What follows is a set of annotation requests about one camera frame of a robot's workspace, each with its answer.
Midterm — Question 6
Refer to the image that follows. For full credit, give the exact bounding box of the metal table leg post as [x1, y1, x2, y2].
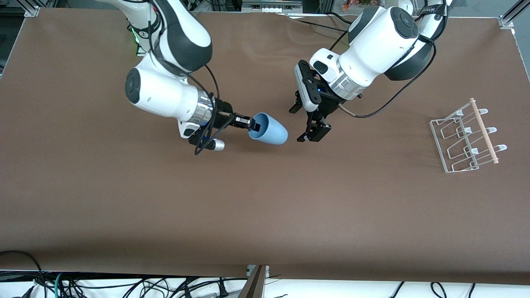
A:
[239, 265, 270, 298]

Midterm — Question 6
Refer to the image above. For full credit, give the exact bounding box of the white wire cup rack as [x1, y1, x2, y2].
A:
[429, 98, 508, 173]

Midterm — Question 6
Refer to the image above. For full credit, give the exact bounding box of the black floor cable bundle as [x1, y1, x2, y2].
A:
[66, 276, 232, 298]

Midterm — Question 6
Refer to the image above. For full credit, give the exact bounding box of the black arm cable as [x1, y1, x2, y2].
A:
[337, 35, 438, 119]
[194, 64, 234, 156]

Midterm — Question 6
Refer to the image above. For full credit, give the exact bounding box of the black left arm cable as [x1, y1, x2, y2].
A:
[337, 35, 438, 119]

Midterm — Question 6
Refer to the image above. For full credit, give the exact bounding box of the black cable on table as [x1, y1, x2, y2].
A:
[290, 12, 355, 32]

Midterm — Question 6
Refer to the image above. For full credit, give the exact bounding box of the blue plastic cup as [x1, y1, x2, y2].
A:
[248, 112, 289, 146]

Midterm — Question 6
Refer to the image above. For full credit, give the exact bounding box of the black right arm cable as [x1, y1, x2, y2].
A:
[194, 64, 234, 156]

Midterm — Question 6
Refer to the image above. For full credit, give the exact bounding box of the white power strip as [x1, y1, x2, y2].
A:
[241, 0, 304, 14]

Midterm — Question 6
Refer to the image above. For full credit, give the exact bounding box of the thick black floor cable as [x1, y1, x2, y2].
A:
[0, 250, 48, 298]

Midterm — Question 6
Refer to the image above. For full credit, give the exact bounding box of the aluminium frame corner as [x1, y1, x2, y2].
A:
[498, 0, 530, 29]
[23, 0, 42, 18]

